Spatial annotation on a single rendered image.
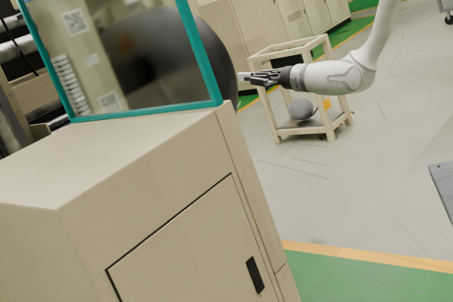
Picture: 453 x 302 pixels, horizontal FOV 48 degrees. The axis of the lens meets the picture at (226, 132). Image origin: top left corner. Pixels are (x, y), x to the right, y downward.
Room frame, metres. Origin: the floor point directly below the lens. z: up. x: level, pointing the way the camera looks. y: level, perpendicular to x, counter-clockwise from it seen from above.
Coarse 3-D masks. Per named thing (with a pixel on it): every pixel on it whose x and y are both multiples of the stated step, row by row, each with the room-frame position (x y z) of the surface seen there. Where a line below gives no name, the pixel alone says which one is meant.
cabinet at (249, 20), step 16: (224, 0) 6.30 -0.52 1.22; (240, 0) 6.38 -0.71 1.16; (256, 0) 6.58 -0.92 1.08; (272, 0) 6.80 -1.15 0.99; (208, 16) 6.55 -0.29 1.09; (224, 16) 6.36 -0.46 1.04; (240, 16) 6.32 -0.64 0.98; (256, 16) 6.52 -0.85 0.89; (272, 16) 6.73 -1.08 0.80; (224, 32) 6.42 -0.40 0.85; (240, 32) 6.26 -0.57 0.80; (256, 32) 6.45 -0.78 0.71; (272, 32) 6.66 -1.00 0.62; (240, 48) 6.31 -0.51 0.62; (256, 48) 6.39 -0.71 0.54; (288, 48) 6.81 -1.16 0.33; (240, 64) 6.37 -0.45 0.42
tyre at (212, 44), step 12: (204, 24) 1.91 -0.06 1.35; (204, 36) 1.86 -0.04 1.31; (216, 36) 1.89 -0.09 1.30; (204, 48) 1.82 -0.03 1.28; (216, 48) 1.86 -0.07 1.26; (216, 60) 1.83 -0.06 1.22; (228, 60) 1.87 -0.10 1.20; (216, 72) 1.81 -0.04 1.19; (228, 72) 1.85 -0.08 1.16; (228, 84) 1.84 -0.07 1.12; (228, 96) 1.84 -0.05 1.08
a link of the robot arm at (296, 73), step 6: (294, 66) 1.58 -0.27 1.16; (300, 66) 1.56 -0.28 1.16; (306, 66) 1.54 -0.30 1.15; (294, 72) 1.56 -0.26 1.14; (300, 72) 1.54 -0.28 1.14; (294, 78) 1.55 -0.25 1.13; (300, 78) 1.53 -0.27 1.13; (294, 84) 1.55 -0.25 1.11; (300, 84) 1.53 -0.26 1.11; (294, 90) 1.57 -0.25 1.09; (300, 90) 1.55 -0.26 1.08; (306, 90) 1.54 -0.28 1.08
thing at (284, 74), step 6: (288, 66) 1.61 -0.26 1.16; (282, 72) 1.60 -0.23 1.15; (288, 72) 1.58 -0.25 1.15; (270, 78) 1.63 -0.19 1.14; (276, 78) 1.61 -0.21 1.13; (282, 78) 1.59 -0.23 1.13; (288, 78) 1.58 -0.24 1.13; (276, 84) 1.61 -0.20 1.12; (282, 84) 1.59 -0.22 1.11; (288, 84) 1.58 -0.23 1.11
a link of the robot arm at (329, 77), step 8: (312, 64) 1.54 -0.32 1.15; (320, 64) 1.50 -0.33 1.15; (328, 64) 1.48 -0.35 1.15; (336, 64) 1.47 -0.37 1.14; (344, 64) 1.46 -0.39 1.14; (352, 64) 1.46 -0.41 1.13; (304, 72) 1.53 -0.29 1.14; (312, 72) 1.50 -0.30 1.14; (320, 72) 1.48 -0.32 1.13; (328, 72) 1.46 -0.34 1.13; (336, 72) 1.45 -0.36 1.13; (344, 72) 1.43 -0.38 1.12; (352, 72) 1.43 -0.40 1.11; (360, 72) 1.46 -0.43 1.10; (304, 80) 1.52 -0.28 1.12; (312, 80) 1.49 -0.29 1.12; (320, 80) 1.47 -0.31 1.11; (328, 80) 1.46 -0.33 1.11; (336, 80) 1.44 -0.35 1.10; (344, 80) 1.43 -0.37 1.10; (352, 80) 1.43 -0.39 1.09; (360, 80) 1.46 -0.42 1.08; (312, 88) 1.50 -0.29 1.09; (320, 88) 1.48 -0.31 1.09; (328, 88) 1.46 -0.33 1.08; (336, 88) 1.44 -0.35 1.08; (344, 88) 1.43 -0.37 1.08; (352, 88) 1.43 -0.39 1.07
